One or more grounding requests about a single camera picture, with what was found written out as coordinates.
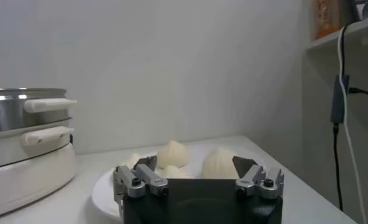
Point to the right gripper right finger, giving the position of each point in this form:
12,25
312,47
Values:
263,182

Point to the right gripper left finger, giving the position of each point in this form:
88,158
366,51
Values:
132,182

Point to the white steamed baozi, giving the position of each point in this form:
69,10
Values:
175,173
217,164
173,153
132,160

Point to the steel perforated steamer basket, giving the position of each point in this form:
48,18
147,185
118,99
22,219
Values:
7,112

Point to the white round plate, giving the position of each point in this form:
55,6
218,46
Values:
101,194

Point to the white electric cooker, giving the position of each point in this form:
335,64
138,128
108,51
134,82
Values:
25,182

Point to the black inline power adapter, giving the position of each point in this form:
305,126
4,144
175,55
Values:
336,103

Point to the white shelf unit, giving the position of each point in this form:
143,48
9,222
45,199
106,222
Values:
324,41

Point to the orange package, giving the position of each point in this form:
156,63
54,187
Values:
325,18

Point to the dark printed box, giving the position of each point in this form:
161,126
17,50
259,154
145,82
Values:
366,9

